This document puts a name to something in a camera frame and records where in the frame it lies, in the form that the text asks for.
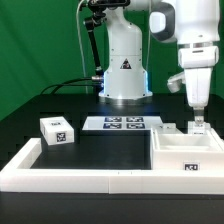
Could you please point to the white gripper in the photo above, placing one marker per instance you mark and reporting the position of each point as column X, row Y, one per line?
column 198, row 64

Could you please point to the white cabinet door panel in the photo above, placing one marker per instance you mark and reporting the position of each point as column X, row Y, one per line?
column 166, row 128

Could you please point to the white cabinet body box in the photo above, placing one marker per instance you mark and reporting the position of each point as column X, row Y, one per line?
column 189, row 152

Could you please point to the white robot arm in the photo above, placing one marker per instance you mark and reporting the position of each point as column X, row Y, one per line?
column 191, row 24

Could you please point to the white marker tag sheet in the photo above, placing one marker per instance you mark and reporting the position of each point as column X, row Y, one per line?
column 120, row 123

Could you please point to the small white tagged block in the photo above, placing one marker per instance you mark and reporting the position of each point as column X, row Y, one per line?
column 56, row 130

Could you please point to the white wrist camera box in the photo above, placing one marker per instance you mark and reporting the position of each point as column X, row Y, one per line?
column 175, row 82

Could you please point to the white U-shaped border frame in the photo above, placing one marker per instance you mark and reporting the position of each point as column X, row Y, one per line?
column 19, row 176

